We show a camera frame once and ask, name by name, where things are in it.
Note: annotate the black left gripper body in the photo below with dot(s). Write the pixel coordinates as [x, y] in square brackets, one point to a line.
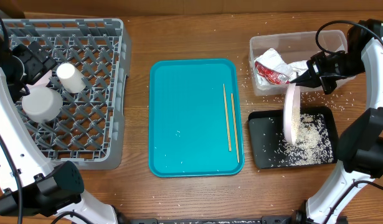
[35, 68]

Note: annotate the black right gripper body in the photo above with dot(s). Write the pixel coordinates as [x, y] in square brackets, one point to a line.
[327, 68]

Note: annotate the pink plastic bowl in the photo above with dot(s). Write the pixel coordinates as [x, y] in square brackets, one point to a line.
[43, 81]

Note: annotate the white round plate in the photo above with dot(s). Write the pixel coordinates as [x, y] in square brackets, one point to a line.
[291, 113]

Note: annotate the red snack wrapper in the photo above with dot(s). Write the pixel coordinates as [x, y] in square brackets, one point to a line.
[273, 77]

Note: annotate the cream plastic cup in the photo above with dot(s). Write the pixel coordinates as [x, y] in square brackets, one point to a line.
[70, 77]

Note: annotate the white paper napkin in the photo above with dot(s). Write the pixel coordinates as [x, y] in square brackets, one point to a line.
[273, 60]

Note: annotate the grey small bowl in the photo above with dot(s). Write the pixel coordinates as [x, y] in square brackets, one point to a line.
[42, 104]

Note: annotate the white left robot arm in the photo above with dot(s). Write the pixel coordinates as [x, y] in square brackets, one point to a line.
[31, 185]

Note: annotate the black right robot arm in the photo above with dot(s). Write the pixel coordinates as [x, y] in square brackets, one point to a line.
[360, 147]

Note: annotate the grey dishwasher rack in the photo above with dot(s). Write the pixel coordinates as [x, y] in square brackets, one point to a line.
[89, 129]

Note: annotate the clear plastic bin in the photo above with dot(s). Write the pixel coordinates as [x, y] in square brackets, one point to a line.
[292, 47]

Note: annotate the black tray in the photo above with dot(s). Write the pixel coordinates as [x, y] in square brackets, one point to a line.
[266, 128]

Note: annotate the pile of rice grains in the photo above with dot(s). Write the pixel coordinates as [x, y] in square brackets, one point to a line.
[312, 144]

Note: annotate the teal plastic tray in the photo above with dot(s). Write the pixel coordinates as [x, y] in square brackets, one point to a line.
[187, 134]

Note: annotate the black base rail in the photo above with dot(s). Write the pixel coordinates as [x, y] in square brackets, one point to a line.
[262, 220]

